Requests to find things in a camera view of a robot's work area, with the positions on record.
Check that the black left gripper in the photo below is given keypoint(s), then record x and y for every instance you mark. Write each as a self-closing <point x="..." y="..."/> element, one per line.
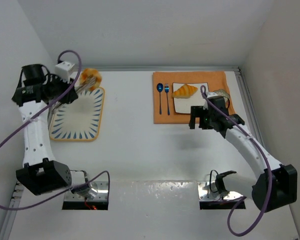
<point x="68" y="92"/>

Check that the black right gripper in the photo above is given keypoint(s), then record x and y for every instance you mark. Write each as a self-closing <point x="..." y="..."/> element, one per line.
<point x="196" y="116"/>

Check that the long croissant bread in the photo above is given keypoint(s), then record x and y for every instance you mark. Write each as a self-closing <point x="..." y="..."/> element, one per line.
<point x="185" y="92"/>

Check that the round croissant bread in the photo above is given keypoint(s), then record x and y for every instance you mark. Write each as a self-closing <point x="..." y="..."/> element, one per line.
<point x="91" y="71"/>

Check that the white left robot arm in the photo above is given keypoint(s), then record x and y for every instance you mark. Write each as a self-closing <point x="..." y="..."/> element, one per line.
<point x="36" y="89"/>

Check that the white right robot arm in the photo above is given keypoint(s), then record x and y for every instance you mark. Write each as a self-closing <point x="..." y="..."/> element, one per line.
<point x="274" y="184"/>

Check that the white square plate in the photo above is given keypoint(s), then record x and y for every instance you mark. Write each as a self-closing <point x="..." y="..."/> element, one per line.
<point x="183" y="105"/>

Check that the grey crumpled object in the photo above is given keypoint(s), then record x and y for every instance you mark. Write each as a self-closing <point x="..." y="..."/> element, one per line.
<point x="222" y="92"/>

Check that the blue patterned yellow-rimmed tray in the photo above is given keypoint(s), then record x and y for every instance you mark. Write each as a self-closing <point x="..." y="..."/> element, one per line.
<point x="79" y="121"/>

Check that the blue metal fork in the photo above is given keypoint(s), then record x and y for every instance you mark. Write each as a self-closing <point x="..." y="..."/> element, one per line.
<point x="167" y="89"/>

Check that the blue metal spoon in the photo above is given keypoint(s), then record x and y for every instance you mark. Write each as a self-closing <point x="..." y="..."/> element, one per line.
<point x="159" y="88"/>

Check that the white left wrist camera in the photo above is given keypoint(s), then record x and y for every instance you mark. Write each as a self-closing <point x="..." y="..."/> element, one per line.
<point x="64" y="70"/>

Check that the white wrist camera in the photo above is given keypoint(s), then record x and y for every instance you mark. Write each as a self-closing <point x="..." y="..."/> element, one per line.
<point x="215" y="94"/>
<point x="64" y="70"/>

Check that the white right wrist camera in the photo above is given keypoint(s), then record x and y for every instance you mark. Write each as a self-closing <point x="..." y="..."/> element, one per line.
<point x="215" y="94"/>

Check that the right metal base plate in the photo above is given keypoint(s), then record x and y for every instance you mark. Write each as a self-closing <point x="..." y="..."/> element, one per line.
<point x="206" y="195"/>

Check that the metal base plate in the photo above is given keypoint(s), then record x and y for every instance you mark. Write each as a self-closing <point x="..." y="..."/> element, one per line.
<point x="206" y="195"/>
<point x="98" y="192"/>

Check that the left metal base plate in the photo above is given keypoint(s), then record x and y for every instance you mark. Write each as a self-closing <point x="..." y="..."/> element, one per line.
<point x="98" y="192"/>

